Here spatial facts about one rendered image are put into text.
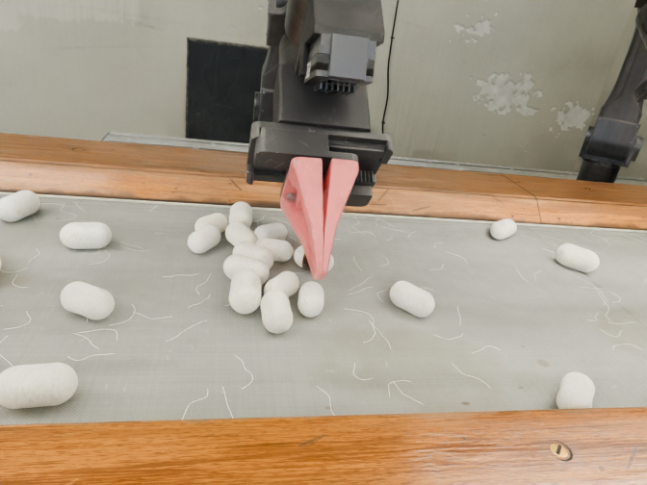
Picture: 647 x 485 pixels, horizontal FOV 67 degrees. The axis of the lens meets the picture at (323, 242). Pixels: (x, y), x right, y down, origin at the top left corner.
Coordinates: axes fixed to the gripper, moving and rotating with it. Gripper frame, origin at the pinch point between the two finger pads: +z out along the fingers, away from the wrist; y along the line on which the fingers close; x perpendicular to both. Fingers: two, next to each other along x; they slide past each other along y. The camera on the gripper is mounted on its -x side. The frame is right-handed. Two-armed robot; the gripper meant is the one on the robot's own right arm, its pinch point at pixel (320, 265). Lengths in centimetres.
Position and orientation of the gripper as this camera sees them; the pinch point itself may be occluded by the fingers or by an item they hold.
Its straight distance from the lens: 33.6
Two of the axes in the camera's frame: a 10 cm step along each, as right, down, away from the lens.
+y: 9.8, 0.5, 2.0
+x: -2.1, 4.0, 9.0
